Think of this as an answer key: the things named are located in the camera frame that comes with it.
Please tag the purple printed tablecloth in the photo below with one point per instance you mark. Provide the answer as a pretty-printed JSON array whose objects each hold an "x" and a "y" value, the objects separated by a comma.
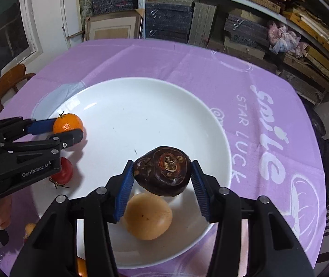
[{"x": 181, "y": 72}]

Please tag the upright grey boxes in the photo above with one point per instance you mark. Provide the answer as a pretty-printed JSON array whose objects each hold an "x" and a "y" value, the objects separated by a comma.
[{"x": 203, "y": 24}]

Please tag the pale orange round fruit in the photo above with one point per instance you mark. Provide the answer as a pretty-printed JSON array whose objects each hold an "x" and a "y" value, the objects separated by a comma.
[{"x": 148, "y": 219}]

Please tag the pink crumpled cloth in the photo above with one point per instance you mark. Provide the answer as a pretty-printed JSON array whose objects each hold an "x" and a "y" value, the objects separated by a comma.
[{"x": 282, "y": 37}]

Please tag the stack of dark blue boxes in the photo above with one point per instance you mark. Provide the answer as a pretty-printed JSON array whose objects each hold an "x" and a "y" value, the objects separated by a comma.
[{"x": 167, "y": 23}]

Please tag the person's left hand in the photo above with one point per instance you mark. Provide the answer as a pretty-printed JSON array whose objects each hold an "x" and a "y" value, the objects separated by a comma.
[{"x": 1, "y": 215}]

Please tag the green patterned panel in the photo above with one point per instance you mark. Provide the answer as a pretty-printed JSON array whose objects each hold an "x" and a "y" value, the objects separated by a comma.
[{"x": 85, "y": 3}]

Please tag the orange mandarin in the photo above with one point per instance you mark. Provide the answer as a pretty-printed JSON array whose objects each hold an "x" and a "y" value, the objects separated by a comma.
[{"x": 66, "y": 125}]

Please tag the stack of blue patterned boxes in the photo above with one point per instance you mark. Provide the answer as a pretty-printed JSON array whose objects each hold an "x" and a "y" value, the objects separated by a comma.
[{"x": 114, "y": 0}]

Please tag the brown wooden armchair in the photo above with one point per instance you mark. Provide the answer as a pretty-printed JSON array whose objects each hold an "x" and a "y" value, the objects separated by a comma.
[{"x": 10, "y": 79}]

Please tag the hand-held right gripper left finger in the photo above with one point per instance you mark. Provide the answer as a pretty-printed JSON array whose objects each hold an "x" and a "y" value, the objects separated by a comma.
[{"x": 124, "y": 190}]

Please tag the stack of dark grey boxes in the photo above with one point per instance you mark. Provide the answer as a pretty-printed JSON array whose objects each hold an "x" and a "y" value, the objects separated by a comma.
[{"x": 246, "y": 31}]

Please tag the small yellow fruit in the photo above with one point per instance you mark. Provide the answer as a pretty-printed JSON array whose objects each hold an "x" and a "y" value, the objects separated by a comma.
[{"x": 29, "y": 229}]

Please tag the white door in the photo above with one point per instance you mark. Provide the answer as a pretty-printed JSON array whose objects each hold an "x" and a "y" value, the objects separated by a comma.
[{"x": 66, "y": 5}]

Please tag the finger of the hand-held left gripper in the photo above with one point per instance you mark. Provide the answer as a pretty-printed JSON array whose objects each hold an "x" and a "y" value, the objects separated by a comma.
[
  {"x": 42, "y": 125},
  {"x": 72, "y": 137}
]

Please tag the white window frame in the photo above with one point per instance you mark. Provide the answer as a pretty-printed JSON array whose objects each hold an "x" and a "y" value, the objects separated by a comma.
[{"x": 27, "y": 20}]

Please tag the framed picture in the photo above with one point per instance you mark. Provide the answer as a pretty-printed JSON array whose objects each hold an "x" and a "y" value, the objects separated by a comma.
[{"x": 112, "y": 28}]

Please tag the stack of brown boxes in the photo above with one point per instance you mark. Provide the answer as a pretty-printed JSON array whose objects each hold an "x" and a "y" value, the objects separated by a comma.
[{"x": 308, "y": 72}]

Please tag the dark brown water chestnut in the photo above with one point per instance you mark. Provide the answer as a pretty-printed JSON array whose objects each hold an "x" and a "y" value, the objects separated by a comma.
[{"x": 161, "y": 179}]

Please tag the red tomato with stem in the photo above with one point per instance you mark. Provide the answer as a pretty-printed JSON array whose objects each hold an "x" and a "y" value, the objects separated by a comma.
[{"x": 65, "y": 171}]

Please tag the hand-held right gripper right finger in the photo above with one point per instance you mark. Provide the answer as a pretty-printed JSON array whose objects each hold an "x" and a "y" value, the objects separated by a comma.
[{"x": 200, "y": 190}]

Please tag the stack of yellow wooden boxes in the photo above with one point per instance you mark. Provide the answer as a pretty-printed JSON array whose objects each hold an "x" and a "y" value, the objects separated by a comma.
[{"x": 314, "y": 28}]

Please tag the white round plate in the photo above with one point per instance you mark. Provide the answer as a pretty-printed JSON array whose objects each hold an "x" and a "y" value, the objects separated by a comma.
[{"x": 141, "y": 121}]

